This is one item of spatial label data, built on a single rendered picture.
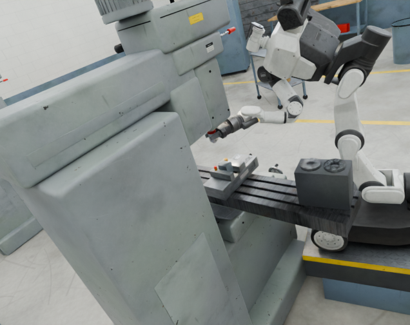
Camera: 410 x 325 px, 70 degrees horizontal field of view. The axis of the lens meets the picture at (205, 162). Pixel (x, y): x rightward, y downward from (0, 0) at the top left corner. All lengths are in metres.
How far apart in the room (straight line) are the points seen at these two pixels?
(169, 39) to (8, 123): 0.63
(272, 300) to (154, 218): 1.18
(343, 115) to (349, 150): 0.19
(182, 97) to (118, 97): 0.29
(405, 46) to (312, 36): 4.51
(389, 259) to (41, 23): 7.89
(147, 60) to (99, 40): 7.77
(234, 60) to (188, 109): 6.36
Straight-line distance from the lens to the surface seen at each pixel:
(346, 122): 1.70
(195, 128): 1.30
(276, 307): 2.02
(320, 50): 1.53
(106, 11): 1.22
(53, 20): 8.45
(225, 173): 1.61
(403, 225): 1.91
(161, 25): 1.20
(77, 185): 0.88
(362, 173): 1.87
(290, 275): 2.13
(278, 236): 2.11
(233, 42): 7.51
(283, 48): 1.50
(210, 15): 1.42
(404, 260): 1.97
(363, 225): 1.89
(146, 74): 1.14
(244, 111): 1.64
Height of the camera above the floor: 1.88
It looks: 28 degrees down
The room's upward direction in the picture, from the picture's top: 18 degrees counter-clockwise
